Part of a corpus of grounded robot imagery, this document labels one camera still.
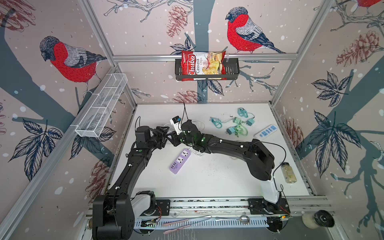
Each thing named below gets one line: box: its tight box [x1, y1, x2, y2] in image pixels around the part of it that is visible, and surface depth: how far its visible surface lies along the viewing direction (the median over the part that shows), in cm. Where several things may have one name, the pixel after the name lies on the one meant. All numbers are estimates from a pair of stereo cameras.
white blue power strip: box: [253, 124, 278, 141], surface depth 103 cm
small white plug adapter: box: [170, 115, 183, 136], surface depth 74 cm
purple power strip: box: [169, 148, 191, 175], surface depth 89 cm
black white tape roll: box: [301, 209, 335, 230], surface depth 63 cm
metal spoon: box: [215, 215, 250, 224], surface depth 71 cm
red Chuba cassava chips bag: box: [181, 50, 227, 82], surface depth 90 cm
